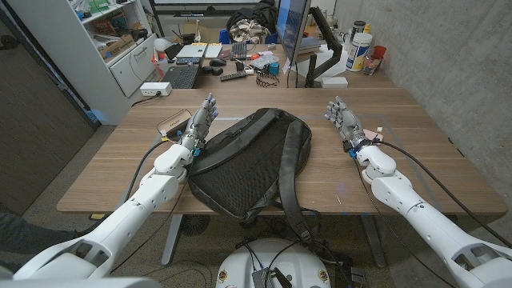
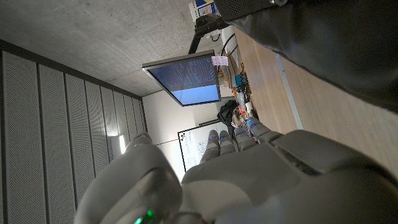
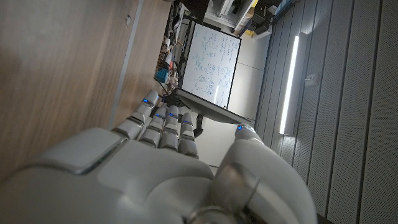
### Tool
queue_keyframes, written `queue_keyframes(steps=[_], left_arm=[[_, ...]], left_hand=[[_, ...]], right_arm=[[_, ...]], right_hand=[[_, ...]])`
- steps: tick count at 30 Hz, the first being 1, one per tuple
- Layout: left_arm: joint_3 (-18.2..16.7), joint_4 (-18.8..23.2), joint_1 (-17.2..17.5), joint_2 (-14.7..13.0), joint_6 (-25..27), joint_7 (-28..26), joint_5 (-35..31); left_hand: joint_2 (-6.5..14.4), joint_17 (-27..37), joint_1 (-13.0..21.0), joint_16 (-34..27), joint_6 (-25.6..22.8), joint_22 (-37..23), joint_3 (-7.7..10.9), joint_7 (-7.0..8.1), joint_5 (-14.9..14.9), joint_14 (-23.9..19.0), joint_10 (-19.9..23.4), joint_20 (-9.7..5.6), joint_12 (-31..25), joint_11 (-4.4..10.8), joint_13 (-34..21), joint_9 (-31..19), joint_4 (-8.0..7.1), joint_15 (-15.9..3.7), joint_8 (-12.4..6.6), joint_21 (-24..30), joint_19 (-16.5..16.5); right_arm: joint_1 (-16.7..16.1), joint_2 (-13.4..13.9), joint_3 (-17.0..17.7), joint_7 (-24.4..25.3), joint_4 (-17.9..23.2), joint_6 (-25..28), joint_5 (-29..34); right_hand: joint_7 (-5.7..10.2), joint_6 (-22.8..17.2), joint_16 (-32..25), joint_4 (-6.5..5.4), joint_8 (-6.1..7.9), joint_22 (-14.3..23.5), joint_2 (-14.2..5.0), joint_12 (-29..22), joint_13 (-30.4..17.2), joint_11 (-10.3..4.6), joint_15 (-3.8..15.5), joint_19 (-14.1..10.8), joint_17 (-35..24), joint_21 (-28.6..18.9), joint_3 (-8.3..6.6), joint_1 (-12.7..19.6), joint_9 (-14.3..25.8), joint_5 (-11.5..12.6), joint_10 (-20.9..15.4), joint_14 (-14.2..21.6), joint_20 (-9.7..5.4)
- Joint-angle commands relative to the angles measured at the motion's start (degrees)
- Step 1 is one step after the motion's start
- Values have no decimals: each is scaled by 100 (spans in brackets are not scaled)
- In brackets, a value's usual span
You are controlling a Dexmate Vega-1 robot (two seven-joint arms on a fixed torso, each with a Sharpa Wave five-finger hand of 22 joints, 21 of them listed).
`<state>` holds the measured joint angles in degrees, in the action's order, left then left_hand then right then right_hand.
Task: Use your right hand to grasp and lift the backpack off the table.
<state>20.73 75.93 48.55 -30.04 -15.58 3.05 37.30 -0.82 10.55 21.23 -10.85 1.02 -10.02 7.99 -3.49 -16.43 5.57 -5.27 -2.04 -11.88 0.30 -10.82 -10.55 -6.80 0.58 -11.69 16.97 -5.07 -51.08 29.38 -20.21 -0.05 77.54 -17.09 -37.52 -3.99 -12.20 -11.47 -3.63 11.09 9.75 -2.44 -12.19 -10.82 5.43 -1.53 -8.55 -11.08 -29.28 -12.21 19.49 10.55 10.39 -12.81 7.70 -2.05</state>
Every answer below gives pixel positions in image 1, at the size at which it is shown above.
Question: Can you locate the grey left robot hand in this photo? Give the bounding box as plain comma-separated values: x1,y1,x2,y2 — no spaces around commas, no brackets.
178,92,220,152

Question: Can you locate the black backpack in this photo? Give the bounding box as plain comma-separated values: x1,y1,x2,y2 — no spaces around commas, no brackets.
186,106,321,245

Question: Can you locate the white shelf cabinet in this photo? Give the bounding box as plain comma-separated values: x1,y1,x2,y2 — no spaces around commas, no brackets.
7,0,161,125

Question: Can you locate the clear plastic bag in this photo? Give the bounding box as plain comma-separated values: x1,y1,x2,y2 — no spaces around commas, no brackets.
250,54,280,70

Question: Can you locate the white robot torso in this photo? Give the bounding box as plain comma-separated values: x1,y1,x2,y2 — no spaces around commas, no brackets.
215,238,332,288

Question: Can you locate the round black floor fan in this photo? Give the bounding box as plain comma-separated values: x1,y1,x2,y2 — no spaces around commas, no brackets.
179,214,211,237

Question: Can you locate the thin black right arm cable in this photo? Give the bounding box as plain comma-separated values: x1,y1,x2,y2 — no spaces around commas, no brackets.
354,158,457,288

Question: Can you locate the person's dark trouser leg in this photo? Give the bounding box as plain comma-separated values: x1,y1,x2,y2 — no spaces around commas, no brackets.
0,211,81,273

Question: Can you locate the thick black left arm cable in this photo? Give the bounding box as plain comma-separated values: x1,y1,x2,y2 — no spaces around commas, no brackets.
123,138,173,201

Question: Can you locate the grey table leg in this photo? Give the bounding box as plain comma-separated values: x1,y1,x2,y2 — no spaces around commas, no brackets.
359,215,387,269
161,214,184,267

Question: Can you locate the clear glass jar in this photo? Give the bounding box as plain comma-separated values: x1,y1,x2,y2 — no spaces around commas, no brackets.
362,54,383,76

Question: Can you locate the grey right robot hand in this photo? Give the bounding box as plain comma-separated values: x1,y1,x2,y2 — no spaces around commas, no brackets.
324,95,371,152

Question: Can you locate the black laptop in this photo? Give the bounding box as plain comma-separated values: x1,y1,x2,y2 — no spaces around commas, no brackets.
159,39,211,90

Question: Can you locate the white power strip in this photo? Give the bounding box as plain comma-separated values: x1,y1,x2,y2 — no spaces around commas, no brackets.
139,82,174,98

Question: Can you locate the white closed laptop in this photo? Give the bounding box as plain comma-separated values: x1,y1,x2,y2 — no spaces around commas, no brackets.
175,42,223,60

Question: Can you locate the black remote control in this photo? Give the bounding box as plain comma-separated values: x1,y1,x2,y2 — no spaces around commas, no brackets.
219,70,248,82

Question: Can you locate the white box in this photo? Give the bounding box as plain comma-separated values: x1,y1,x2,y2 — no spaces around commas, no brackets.
321,76,349,89

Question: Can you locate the black wire coil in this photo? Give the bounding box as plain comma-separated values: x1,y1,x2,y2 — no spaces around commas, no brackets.
254,71,280,88

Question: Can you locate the pink eraser block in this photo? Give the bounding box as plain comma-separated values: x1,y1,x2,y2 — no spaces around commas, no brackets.
362,127,384,142

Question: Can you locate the white wipes tub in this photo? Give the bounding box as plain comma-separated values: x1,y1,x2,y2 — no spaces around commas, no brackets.
346,32,374,73

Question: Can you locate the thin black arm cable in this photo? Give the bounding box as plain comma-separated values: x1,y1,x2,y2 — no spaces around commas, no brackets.
110,159,191,275
354,158,457,288

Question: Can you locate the computer monitor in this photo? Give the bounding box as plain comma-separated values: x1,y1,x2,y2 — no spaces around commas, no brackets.
275,0,312,67

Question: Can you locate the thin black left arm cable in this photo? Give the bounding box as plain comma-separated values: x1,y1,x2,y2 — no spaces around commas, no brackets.
110,159,191,275

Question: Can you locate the tan flat case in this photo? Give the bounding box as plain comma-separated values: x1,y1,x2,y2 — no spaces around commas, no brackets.
157,109,193,139

